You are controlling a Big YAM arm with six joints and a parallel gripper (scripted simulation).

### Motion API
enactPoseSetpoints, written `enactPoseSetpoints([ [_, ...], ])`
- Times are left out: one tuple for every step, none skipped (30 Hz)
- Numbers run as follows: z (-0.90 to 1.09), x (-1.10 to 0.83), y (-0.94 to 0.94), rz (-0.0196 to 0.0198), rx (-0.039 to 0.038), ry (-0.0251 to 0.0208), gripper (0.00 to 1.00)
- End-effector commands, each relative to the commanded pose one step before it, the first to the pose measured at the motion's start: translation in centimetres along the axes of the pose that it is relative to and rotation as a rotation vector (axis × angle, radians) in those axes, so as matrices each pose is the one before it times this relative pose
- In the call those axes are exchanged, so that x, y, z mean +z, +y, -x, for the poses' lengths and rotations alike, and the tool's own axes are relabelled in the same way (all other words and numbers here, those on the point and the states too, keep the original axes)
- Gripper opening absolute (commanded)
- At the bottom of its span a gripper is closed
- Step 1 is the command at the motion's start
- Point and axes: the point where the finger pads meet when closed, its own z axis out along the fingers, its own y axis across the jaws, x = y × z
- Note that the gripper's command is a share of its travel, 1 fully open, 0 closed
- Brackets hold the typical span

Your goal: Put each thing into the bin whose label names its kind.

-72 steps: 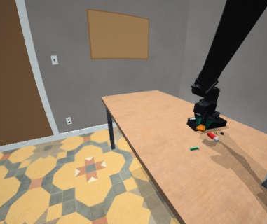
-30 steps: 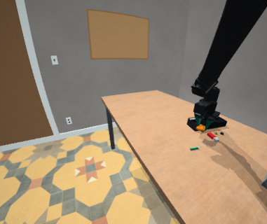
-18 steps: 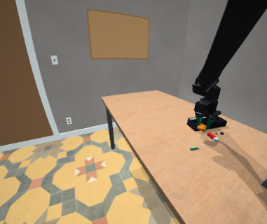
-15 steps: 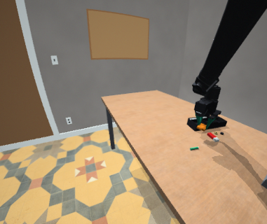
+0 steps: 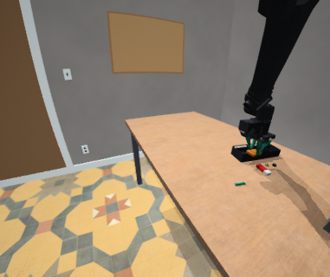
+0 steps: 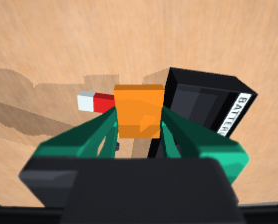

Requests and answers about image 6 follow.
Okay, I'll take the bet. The orange block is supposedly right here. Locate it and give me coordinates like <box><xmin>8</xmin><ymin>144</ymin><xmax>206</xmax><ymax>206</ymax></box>
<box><xmin>114</xmin><ymin>84</ymin><xmax>164</xmax><ymax>138</ymax></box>

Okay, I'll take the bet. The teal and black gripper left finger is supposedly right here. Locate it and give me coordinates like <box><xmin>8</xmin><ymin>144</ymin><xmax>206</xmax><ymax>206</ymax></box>
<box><xmin>30</xmin><ymin>106</ymin><xmax>119</xmax><ymax>158</ymax></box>

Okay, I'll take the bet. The black rack of three labelled bins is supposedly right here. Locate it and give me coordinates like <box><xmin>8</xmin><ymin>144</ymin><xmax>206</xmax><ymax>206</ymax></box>
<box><xmin>147</xmin><ymin>67</ymin><xmax>259</xmax><ymax>158</ymax></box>

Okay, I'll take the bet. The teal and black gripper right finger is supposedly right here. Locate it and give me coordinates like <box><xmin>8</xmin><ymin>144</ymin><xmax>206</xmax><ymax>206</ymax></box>
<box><xmin>160</xmin><ymin>105</ymin><xmax>250</xmax><ymax>185</ymax></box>

